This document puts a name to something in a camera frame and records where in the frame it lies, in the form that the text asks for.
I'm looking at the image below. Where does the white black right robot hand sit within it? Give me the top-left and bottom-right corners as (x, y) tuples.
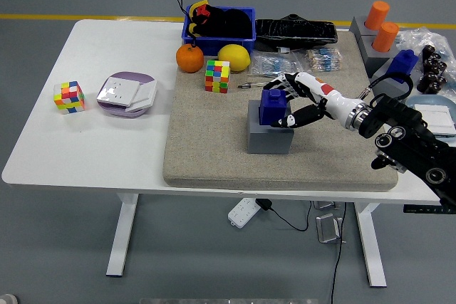
(262, 70), (363, 130)

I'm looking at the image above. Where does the blue seal with square knob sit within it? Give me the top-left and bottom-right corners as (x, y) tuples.
(387, 49), (418, 84)
(259, 88), (289, 127)

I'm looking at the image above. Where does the grey square seal holder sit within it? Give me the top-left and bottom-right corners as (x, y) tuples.
(247, 100), (295, 155)
(370, 58), (421, 104)

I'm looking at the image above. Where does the bag of tan resistors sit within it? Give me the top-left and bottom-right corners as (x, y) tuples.
(304, 47), (345, 73)

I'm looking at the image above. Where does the grey cylinder holder block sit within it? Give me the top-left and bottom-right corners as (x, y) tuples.
(348, 16), (378, 40)
(359, 33), (402, 77)

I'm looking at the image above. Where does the bag of blue resistors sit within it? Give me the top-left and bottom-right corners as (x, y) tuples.
(250, 51), (304, 80)

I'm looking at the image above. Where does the black wrapped long object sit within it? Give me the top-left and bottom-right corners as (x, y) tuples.
(254, 14), (338, 52)

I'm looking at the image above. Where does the orange cylinder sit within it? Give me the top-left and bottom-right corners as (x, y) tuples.
(372, 21), (400, 52)
(365, 0), (391, 31)

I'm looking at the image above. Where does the light blue plate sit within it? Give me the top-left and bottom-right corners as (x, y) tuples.
(405, 94), (456, 140)

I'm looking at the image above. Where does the clear plastic bag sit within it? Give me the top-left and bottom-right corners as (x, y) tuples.
(395, 26), (456, 72)

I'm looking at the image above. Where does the yellow lemon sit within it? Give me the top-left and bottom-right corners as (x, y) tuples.
(217, 43), (252, 72)

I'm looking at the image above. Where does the four-by-four colourful puzzle cube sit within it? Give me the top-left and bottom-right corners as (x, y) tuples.
(204, 59), (232, 94)

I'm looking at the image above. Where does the grey-brown mat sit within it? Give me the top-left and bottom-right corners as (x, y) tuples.
(162, 29), (399, 191)

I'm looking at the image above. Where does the blue plastic bin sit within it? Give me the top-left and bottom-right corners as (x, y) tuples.
(181, 6), (257, 56)

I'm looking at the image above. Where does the black table control panel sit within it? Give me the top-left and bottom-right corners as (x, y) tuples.
(403, 204), (445, 214)

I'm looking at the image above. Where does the white power strip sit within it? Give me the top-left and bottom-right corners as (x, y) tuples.
(227, 196), (260, 229)

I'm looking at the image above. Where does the white table leg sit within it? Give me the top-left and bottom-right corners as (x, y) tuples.
(105, 192), (139, 278)
(354, 202), (388, 288)

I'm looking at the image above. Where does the orange fruit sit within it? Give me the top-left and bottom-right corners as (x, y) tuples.
(175, 43), (204, 73)

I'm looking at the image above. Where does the purple plate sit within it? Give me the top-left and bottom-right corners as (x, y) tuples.
(96, 71), (158, 119)

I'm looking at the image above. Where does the large white socket panel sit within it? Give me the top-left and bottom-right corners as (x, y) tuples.
(96, 76), (140, 108)

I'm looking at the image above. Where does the three-by-three colourful puzzle cube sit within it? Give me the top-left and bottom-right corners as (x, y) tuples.
(53, 80), (86, 115)

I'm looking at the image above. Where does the black plug with cord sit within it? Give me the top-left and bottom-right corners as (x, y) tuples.
(256, 198), (313, 232)

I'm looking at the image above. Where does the large metal bracket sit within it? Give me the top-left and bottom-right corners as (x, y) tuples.
(316, 213), (345, 244)

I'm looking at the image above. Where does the black floor cable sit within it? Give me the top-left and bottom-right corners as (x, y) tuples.
(329, 202), (348, 304)

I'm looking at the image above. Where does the small white switch panel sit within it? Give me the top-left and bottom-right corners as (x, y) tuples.
(126, 80), (158, 112)

